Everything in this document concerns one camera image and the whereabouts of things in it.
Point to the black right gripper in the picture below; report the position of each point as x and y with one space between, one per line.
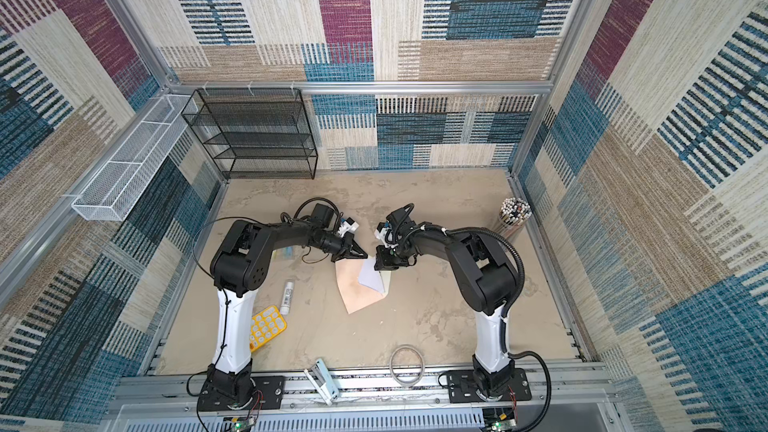
383 263

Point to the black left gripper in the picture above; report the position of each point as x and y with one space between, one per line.
349 244

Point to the white letter with green border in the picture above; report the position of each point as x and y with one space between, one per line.
374 279

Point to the pink envelope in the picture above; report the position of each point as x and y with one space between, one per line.
354 296

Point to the white glue stick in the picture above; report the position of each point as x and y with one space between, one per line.
287 297

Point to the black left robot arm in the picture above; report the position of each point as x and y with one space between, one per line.
239 268

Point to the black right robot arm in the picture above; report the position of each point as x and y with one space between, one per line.
490 276

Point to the yellow calculator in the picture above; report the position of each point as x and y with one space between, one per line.
266 326

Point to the light blue stapler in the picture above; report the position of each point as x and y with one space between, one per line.
322 381

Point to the cup of pencils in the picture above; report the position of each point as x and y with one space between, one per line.
513 214

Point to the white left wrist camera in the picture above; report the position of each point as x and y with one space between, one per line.
348 225

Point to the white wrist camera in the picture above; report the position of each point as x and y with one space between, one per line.
348 225
384 233

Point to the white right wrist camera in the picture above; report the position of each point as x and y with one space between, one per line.
384 233

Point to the black wire shelf rack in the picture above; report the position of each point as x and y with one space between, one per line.
254 133

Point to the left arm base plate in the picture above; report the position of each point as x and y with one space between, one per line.
260 392

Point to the white wire mesh basket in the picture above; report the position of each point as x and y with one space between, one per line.
118 185

